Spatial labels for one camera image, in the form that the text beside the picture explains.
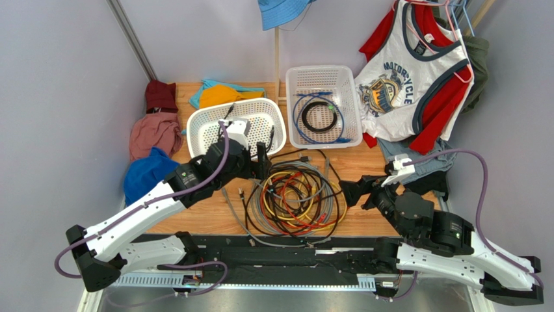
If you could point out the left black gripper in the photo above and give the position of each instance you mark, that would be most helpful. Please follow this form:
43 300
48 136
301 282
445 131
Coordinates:
260 168

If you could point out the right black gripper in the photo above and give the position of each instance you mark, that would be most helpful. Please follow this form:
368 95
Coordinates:
365 191

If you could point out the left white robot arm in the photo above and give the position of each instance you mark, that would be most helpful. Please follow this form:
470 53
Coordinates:
106 251

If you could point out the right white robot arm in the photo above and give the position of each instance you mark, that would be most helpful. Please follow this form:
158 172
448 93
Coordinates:
443 244

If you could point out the white oval perforated basket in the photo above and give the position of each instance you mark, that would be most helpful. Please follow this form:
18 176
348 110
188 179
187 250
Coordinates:
267 125

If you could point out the white rectangular perforated basket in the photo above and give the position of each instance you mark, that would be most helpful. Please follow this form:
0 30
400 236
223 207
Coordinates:
322 107

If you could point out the black garment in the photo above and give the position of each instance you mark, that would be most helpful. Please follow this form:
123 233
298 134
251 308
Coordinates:
436 181

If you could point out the orange cloth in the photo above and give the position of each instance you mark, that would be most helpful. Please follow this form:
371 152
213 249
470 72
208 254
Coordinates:
221 94

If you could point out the teal cloth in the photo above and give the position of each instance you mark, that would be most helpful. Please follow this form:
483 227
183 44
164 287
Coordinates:
207 83

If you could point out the denim jeans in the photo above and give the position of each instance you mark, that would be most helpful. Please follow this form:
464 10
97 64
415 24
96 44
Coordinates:
441 163

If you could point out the pink cloth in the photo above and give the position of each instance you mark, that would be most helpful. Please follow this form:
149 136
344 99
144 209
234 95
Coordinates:
161 130

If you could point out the white motorcycle tank top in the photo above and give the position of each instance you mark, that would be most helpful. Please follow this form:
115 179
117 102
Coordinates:
402 86

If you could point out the dark red cloth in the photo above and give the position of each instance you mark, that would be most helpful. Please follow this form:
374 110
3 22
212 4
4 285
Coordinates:
160 97

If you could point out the blue cloth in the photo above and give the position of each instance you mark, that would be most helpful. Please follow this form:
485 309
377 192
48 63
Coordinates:
145 173

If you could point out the red shirt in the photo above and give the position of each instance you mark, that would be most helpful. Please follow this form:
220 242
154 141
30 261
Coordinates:
441 104

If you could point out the blue bucket hat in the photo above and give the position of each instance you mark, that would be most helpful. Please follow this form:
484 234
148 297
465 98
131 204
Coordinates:
275 13

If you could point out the olive green garment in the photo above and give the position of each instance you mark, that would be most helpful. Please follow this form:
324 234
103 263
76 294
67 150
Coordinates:
477 50

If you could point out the pink clothes hanger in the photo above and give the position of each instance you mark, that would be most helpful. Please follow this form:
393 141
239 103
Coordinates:
423 52

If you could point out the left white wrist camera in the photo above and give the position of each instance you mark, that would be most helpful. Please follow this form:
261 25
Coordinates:
238 130

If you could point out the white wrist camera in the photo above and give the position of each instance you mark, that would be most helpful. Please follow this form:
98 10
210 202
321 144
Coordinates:
397 170
238 130

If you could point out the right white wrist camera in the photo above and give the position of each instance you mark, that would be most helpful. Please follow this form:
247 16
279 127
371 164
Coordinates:
397 170

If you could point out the white slotted cable duct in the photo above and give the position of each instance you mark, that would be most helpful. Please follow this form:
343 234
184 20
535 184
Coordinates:
181 282

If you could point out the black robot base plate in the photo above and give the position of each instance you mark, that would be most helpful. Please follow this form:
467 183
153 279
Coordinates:
282 259

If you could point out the aluminium frame post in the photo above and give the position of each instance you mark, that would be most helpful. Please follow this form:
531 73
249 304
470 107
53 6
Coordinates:
126 26

